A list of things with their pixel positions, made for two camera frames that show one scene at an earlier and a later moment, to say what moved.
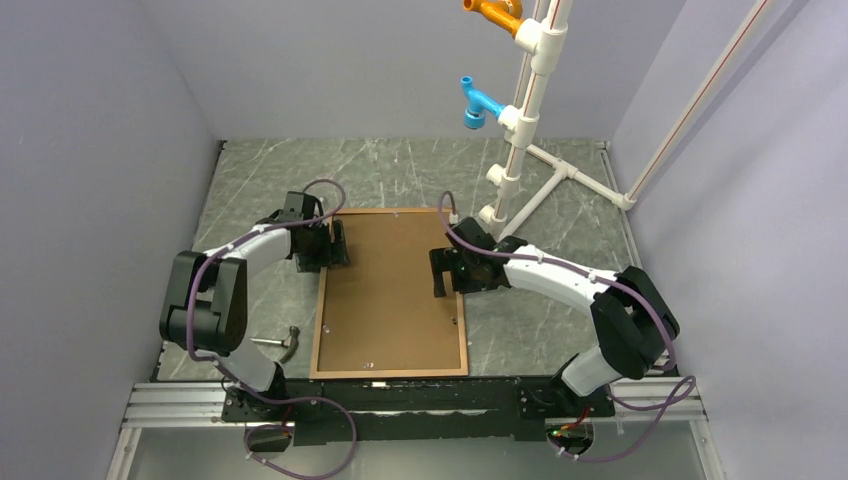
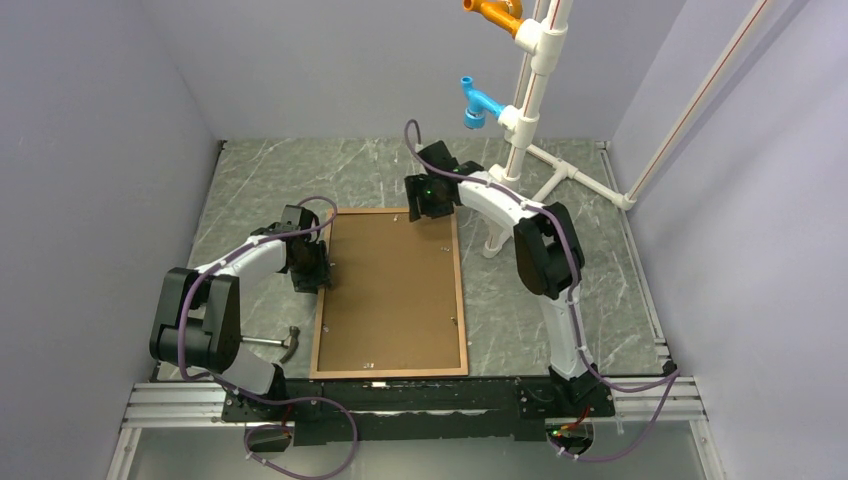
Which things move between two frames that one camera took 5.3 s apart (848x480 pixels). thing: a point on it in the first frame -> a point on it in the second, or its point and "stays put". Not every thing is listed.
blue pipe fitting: [478, 100] stays put
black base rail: [356, 410] stays put
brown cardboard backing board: [380, 311] stays put
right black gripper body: [464, 277] -> [420, 190]
